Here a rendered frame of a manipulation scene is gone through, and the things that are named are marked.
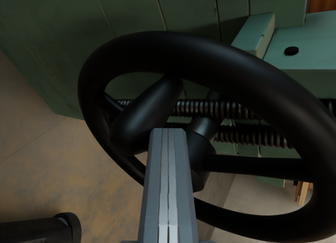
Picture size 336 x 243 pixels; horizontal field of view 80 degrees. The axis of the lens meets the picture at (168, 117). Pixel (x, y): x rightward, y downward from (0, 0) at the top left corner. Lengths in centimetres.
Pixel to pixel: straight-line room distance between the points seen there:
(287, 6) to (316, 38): 5
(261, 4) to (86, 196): 117
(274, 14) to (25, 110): 90
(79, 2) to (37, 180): 81
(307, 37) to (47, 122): 95
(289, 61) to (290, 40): 5
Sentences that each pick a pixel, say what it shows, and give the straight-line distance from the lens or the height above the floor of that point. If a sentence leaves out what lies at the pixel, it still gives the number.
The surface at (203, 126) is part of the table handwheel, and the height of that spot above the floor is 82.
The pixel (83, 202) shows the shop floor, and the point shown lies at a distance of 127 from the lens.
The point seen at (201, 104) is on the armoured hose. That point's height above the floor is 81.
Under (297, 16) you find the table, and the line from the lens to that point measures 30.
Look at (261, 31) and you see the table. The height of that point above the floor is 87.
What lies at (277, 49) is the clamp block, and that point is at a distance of 25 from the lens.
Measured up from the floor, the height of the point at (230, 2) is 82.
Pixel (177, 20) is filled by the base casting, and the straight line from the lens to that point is 34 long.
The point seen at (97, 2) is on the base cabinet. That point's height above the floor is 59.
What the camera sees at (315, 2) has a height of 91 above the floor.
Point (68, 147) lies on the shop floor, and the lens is 110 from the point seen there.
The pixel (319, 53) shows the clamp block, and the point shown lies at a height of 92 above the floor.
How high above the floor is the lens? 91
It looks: 33 degrees down
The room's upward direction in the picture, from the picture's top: 99 degrees clockwise
